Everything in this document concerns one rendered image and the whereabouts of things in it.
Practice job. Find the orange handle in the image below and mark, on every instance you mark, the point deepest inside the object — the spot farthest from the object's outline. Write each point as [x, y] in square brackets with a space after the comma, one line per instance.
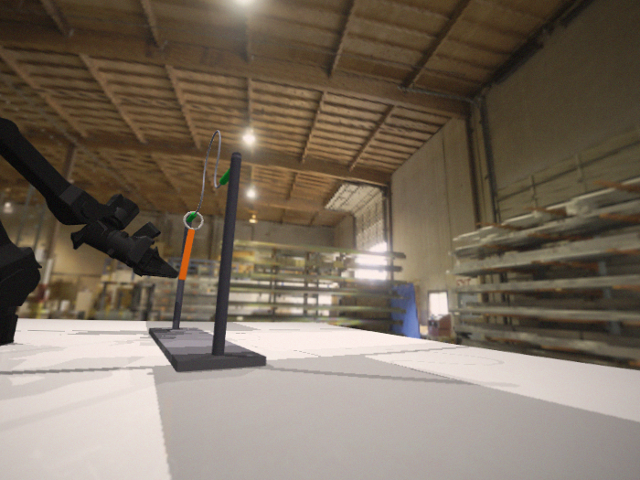
[188, 246]

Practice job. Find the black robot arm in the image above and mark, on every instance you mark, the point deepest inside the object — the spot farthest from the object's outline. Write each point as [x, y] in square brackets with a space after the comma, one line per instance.
[71, 205]

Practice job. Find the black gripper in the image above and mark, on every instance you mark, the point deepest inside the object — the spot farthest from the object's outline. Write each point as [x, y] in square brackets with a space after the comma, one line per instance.
[138, 255]

